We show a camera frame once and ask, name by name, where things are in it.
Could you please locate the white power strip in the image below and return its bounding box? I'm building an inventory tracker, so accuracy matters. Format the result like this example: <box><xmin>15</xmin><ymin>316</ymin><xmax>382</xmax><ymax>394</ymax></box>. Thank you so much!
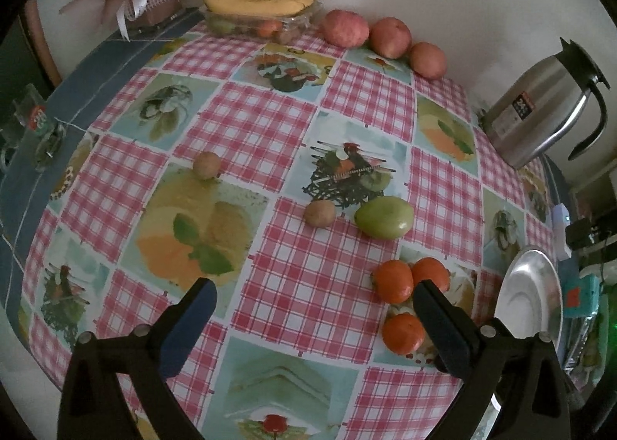
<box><xmin>552</xmin><ymin>203</ymin><xmax>572</xmax><ymax>260</ymax></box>

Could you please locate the red apple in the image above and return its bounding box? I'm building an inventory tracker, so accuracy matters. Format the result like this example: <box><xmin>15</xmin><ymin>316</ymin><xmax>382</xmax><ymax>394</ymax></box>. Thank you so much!
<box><xmin>320</xmin><ymin>9</ymin><xmax>371</xmax><ymax>49</ymax></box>
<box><xmin>369</xmin><ymin>17</ymin><xmax>413</xmax><ymax>59</ymax></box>
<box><xmin>409</xmin><ymin>42</ymin><xmax>447</xmax><ymax>80</ymax></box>

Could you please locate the teal plastic container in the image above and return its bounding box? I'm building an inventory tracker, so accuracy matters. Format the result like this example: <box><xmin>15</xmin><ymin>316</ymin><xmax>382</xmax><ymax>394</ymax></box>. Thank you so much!
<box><xmin>561</xmin><ymin>273</ymin><xmax>603</xmax><ymax>320</ymax></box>

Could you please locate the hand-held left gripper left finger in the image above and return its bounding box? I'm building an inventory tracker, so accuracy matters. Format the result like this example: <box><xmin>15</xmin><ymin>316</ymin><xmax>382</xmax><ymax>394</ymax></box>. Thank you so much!
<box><xmin>57</xmin><ymin>277</ymin><xmax>217</xmax><ymax>440</ymax></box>

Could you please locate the glass cup with red label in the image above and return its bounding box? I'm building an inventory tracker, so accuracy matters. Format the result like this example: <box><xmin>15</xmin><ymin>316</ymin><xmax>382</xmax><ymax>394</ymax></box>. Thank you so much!
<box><xmin>0</xmin><ymin>83</ymin><xmax>66</xmax><ymax>173</ymax></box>

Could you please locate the stainless steel thermos jug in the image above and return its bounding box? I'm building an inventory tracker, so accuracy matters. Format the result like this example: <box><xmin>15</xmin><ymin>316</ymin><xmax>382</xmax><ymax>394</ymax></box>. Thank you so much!
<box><xmin>479</xmin><ymin>37</ymin><xmax>610</xmax><ymax>170</ymax></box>

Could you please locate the brown kiwi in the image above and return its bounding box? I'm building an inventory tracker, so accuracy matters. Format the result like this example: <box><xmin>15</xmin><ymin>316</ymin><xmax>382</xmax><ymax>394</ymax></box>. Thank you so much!
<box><xmin>193</xmin><ymin>152</ymin><xmax>223</xmax><ymax>180</ymax></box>
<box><xmin>303</xmin><ymin>199</ymin><xmax>337</xmax><ymax>229</ymax></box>

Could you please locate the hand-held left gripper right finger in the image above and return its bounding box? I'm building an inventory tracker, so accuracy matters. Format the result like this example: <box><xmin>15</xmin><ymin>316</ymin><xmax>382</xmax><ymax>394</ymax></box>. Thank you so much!
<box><xmin>412</xmin><ymin>278</ymin><xmax>582</xmax><ymax>440</ymax></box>

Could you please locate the orange tangerine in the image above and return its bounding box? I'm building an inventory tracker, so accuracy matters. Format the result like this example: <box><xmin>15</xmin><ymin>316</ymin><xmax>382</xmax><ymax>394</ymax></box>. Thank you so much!
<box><xmin>373</xmin><ymin>260</ymin><xmax>414</xmax><ymax>304</ymax></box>
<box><xmin>382</xmin><ymin>313</ymin><xmax>426</xmax><ymax>355</ymax></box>
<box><xmin>410</xmin><ymin>257</ymin><xmax>450</xmax><ymax>296</ymax></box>

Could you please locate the black power adapter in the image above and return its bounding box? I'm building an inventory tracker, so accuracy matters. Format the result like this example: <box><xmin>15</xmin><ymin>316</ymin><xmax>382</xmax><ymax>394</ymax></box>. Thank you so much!
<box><xmin>566</xmin><ymin>217</ymin><xmax>603</xmax><ymax>248</ymax></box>

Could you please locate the round steel plate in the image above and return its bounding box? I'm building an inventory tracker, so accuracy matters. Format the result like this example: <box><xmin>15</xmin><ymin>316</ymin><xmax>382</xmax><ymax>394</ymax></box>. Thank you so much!
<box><xmin>487</xmin><ymin>246</ymin><xmax>565</xmax><ymax>421</ymax></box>

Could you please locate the checkered printed tablecloth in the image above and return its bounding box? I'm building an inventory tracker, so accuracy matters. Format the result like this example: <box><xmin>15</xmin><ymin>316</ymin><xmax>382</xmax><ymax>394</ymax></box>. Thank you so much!
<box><xmin>0</xmin><ymin>11</ymin><xmax>574</xmax><ymax>440</ymax></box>

